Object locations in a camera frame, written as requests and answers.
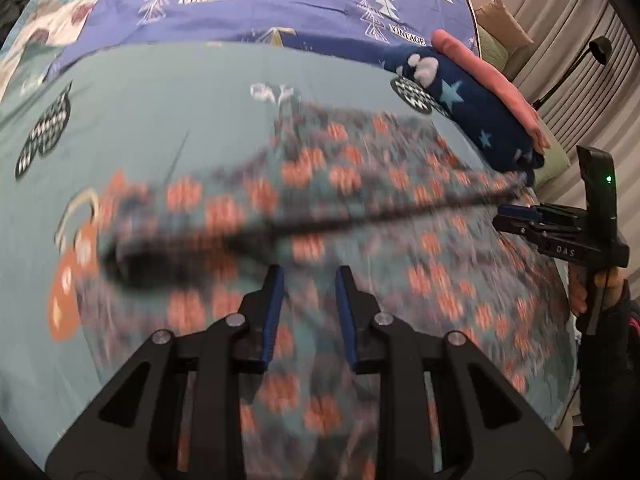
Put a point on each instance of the person's right hand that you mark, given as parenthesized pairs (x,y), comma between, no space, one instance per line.
(577,295)

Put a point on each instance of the folded coral garment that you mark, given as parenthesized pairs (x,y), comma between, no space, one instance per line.
(480,70)

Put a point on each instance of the grey curtain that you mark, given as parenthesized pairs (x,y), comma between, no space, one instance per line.
(565,10)

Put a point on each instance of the person's right forearm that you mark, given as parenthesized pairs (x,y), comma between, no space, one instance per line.
(615,360)

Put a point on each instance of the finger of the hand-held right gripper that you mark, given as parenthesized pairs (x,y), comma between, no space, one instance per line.
(510,227)
(517,211)

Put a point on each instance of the small green pillow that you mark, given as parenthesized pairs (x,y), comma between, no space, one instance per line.
(492,50)

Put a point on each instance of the floral teal shirt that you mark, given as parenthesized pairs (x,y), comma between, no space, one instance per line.
(400,220)

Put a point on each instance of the navy star pillow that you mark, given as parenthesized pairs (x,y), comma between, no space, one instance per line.
(465,110)

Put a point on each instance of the peach pillow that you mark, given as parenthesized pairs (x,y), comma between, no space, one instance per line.
(502,20)

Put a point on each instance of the purple tree-print sheet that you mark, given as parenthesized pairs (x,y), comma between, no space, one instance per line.
(280,15)

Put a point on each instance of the black floor lamp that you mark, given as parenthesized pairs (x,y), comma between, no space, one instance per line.
(600,50)

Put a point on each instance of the large green pillow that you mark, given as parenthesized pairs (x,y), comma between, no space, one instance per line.
(552,167)

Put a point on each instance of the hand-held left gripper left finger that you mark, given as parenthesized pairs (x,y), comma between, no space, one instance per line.
(272,310)

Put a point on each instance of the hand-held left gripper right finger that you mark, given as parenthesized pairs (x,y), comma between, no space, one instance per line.
(345,320)

